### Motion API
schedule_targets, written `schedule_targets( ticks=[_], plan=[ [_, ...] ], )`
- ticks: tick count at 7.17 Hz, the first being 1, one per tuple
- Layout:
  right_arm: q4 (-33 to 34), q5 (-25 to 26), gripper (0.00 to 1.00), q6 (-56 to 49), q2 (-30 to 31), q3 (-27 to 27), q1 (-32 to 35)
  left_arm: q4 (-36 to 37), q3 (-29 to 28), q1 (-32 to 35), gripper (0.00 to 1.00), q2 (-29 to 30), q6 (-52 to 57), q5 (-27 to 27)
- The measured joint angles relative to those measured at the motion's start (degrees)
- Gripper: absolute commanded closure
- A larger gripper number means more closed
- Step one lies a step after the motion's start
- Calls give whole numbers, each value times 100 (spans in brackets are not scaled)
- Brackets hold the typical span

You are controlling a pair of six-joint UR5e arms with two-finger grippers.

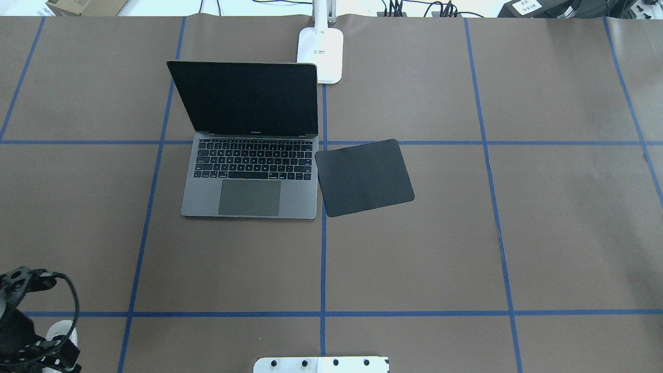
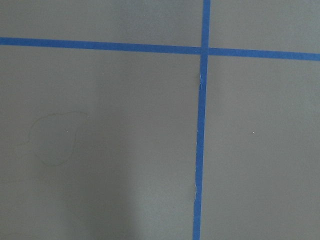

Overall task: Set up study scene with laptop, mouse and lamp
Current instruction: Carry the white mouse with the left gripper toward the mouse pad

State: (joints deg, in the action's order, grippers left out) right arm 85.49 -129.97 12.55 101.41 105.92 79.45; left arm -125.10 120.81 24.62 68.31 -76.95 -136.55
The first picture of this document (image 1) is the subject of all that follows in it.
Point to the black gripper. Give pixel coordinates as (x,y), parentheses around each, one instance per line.
(14,326)

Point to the white computer mouse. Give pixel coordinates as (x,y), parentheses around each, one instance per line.
(60,329)

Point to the silver laptop black keyboard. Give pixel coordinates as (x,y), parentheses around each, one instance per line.
(256,136)

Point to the white desk lamp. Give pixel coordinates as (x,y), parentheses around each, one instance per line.
(321,44)

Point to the cardboard box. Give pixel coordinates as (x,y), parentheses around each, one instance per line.
(86,8)

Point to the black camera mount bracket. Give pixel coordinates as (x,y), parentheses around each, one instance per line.
(15,284)

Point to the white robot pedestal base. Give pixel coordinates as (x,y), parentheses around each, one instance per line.
(323,364)

